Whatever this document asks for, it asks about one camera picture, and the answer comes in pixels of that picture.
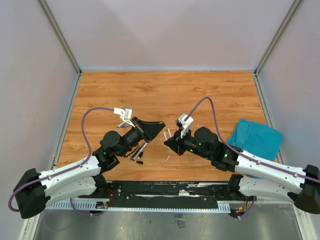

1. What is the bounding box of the small black pen cap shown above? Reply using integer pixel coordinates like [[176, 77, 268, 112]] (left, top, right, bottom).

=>
[[136, 160, 144, 165]]

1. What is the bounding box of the white pen black end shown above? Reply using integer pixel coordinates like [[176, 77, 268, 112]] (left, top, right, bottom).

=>
[[167, 127, 172, 138]]

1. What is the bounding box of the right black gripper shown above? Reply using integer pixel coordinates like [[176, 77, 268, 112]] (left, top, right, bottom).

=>
[[165, 124, 212, 160]]

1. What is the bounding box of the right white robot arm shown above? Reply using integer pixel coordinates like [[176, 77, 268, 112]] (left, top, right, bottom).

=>
[[164, 127, 320, 215]]

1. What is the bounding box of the dark purple pen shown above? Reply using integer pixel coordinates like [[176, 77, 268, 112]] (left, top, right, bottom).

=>
[[130, 147, 143, 161]]

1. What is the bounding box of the left aluminium frame post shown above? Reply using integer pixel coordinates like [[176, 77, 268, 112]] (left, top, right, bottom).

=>
[[37, 0, 82, 75]]

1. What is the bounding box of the white pen black tip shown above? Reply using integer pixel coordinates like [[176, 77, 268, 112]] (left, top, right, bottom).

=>
[[130, 142, 148, 161]]

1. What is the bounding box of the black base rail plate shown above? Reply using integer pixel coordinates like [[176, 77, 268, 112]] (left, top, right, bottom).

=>
[[106, 181, 246, 207]]

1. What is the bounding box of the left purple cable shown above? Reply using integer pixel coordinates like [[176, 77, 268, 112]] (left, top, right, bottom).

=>
[[8, 106, 116, 216]]

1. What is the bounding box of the right aluminium frame post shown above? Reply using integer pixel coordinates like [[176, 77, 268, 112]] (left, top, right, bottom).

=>
[[253, 0, 304, 76]]

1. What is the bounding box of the purple cable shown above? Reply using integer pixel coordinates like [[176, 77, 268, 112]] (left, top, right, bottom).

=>
[[184, 96, 320, 181], [8, 106, 116, 216]]

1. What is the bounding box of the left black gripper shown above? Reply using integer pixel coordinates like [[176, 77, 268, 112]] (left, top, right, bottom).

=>
[[117, 117, 167, 158]]

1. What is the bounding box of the grey slotted cable duct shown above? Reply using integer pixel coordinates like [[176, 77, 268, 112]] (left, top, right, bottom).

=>
[[46, 199, 231, 214]]

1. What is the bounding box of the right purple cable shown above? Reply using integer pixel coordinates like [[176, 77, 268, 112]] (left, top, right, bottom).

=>
[[184, 96, 320, 181]]

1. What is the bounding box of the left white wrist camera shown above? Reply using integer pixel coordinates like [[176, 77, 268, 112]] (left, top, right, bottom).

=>
[[113, 107, 134, 128]]

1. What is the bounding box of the teal cloth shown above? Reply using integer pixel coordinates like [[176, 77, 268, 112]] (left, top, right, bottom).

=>
[[227, 118, 284, 161]]

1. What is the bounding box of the aluminium frame post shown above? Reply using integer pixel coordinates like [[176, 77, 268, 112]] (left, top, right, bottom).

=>
[[37, 0, 82, 75], [253, 0, 304, 76]]

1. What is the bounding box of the white marker yellow end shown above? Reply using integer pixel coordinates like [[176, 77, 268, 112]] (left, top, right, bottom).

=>
[[163, 131, 172, 152]]

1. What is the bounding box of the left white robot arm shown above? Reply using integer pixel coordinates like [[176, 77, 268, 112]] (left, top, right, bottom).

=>
[[13, 117, 166, 219]]

